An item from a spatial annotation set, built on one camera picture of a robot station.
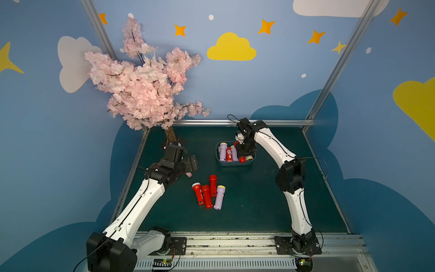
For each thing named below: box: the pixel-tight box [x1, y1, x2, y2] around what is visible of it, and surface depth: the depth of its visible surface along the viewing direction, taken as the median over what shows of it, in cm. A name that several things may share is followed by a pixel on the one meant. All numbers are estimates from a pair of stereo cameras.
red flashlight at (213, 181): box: [209, 174, 217, 198], surface depth 92 cm
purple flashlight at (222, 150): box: [218, 142, 228, 162], surface depth 103 cm
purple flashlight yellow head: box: [213, 185, 226, 211], surface depth 88 cm
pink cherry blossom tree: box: [84, 17, 211, 144], surface depth 71 cm
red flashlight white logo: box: [225, 146, 234, 163], surface depth 103 cm
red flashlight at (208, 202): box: [201, 184, 213, 210], surface depth 89 cm
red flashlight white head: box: [191, 182, 204, 207], surface depth 91 cm
